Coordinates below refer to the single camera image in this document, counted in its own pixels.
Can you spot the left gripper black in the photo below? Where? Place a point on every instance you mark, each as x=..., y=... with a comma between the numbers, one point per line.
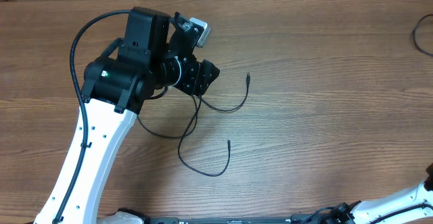
x=193, y=71

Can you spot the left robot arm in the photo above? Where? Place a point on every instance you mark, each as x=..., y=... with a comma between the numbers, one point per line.
x=156, y=52

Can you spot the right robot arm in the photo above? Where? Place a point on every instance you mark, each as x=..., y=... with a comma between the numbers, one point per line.
x=407, y=205

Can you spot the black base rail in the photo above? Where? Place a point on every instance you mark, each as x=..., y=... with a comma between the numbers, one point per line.
x=128, y=216

